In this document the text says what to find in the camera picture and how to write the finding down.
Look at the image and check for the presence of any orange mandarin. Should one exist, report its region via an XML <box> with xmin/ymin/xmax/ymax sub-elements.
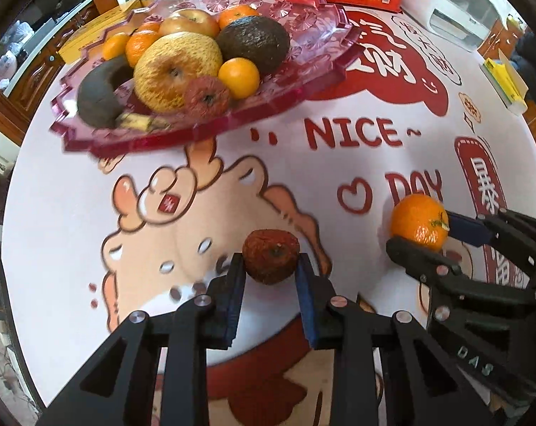
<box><xmin>218</xmin><ymin>5</ymin><xmax>259</xmax><ymax>29</ymax></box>
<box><xmin>389</xmin><ymin>193</ymin><xmax>450</xmax><ymax>252</ymax></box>

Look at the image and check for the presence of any dark red wrinkled fruit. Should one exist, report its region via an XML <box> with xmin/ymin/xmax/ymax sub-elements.
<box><xmin>242</xmin><ymin>229</ymin><xmax>300</xmax><ymax>286</ymax></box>

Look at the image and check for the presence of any printed pink tablecloth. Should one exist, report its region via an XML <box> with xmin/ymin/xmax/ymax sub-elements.
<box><xmin>1</xmin><ymin>0</ymin><xmax>536</xmax><ymax>425</ymax></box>

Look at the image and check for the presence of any yellow tissue pack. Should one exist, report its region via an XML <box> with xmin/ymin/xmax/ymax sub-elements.
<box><xmin>480</xmin><ymin>50</ymin><xmax>528</xmax><ymax>115</ymax></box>

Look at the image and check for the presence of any white water dispenser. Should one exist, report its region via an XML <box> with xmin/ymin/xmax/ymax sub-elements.
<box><xmin>401</xmin><ymin>0</ymin><xmax>519</xmax><ymax>50</ymax></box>

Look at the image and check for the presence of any pink glass fruit plate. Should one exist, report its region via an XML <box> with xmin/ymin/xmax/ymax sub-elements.
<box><xmin>50</xmin><ymin>0</ymin><xmax>361</xmax><ymax>158</ymax></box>

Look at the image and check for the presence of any blackened banana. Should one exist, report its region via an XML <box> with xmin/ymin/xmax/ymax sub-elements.
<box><xmin>76</xmin><ymin>55</ymin><xmax>170</xmax><ymax>133</ymax></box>

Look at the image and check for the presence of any red wrinkled fruit in plate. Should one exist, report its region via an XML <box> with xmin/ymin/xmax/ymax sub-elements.
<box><xmin>184</xmin><ymin>76</ymin><xmax>233</xmax><ymax>121</ymax></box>

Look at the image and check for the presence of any dark avocado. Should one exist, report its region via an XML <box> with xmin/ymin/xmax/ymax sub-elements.
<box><xmin>216</xmin><ymin>16</ymin><xmax>290</xmax><ymax>75</ymax></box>

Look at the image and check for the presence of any yellow pear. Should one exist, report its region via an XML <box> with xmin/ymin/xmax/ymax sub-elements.
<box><xmin>133</xmin><ymin>32</ymin><xmax>223</xmax><ymax>113</ymax></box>

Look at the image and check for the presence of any yellow tin box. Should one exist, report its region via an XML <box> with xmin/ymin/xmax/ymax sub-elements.
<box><xmin>55</xmin><ymin>0</ymin><xmax>142</xmax><ymax>65</ymax></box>

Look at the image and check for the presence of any orange mandarin in plate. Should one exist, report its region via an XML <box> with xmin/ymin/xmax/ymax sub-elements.
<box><xmin>218</xmin><ymin>5</ymin><xmax>259</xmax><ymax>29</ymax></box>

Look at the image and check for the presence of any small orange at plate edge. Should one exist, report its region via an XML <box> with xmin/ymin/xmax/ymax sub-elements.
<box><xmin>102</xmin><ymin>32</ymin><xmax>130</xmax><ymax>61</ymax></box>

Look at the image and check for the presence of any small orange behind pear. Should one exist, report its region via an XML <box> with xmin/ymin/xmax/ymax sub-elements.
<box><xmin>137</xmin><ymin>21</ymin><xmax>161</xmax><ymax>33</ymax></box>

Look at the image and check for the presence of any red yellow apple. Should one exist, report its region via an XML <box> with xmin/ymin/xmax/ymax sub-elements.
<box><xmin>158</xmin><ymin>9</ymin><xmax>220</xmax><ymax>39</ymax></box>

